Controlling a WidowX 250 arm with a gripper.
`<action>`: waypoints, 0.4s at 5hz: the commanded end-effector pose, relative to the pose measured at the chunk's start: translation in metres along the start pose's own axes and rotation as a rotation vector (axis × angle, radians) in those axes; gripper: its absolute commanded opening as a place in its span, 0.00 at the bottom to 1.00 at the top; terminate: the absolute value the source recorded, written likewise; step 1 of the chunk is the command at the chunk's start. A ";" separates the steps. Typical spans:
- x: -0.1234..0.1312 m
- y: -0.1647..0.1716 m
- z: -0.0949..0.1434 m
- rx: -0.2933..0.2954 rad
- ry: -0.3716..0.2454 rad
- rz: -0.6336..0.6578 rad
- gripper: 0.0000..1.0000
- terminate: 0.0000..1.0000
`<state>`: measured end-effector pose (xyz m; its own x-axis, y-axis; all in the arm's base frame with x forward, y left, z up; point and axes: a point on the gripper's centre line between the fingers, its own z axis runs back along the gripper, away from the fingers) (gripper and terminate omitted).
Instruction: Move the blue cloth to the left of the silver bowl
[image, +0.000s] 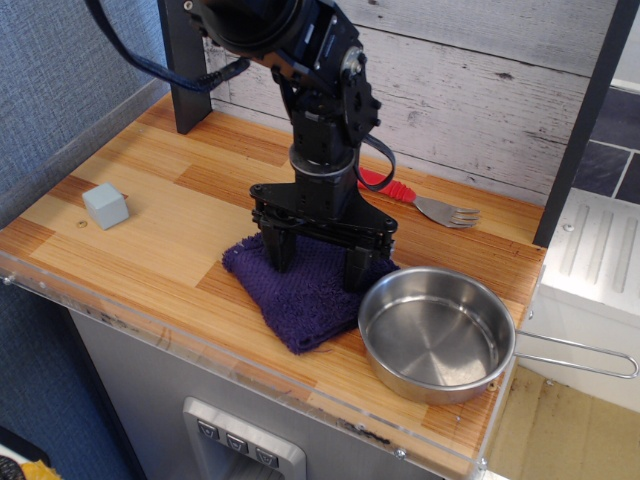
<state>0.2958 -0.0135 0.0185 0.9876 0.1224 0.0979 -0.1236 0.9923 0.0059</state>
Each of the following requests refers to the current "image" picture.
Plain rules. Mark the yellow black object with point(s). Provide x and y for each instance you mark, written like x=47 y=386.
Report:
x=10 y=469

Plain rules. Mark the silver metal pan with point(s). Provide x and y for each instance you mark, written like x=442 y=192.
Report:
x=436 y=336

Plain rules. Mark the clear acrylic table guard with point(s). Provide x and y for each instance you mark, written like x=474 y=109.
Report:
x=171 y=356

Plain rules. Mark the red handled fork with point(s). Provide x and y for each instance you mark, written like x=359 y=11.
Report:
x=444 y=214

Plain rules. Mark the silver button panel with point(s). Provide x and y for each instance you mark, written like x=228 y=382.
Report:
x=227 y=447

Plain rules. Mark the purple cloth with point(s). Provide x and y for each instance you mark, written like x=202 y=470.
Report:
x=307 y=304

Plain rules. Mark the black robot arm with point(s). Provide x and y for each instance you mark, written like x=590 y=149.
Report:
x=315 y=56

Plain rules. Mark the left dark post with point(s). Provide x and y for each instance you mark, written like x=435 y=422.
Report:
x=184 y=52

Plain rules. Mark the grey cube block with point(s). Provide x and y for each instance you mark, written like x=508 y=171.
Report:
x=106 y=205

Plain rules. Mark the white toy sink counter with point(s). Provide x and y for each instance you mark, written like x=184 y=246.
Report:
x=583 y=322

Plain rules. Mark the right dark post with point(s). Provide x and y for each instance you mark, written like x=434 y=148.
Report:
x=609 y=56

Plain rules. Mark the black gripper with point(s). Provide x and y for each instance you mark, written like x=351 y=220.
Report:
x=322 y=203

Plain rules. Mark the dark post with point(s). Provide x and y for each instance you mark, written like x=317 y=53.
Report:
x=184 y=52
x=609 y=56

